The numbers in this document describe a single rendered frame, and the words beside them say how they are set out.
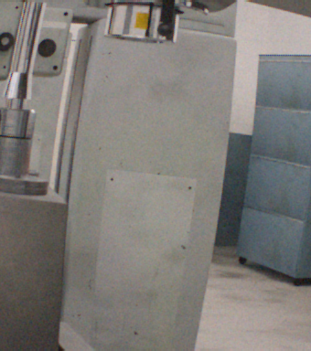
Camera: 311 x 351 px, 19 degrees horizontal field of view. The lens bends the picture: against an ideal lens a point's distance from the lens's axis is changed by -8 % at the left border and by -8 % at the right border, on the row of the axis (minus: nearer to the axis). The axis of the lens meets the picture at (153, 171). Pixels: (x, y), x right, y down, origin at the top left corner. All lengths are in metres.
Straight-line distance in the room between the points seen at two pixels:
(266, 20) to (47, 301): 9.81
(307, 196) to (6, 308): 7.03
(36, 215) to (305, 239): 7.05
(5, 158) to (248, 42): 9.64
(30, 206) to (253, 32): 9.71
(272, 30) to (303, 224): 3.25
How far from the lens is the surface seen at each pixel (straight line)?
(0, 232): 0.87
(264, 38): 10.60
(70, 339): 1.11
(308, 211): 7.86
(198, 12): 0.61
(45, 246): 0.88
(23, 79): 0.91
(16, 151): 0.90
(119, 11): 0.61
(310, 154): 7.89
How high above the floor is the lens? 1.23
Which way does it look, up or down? 3 degrees down
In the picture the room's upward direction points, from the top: 7 degrees clockwise
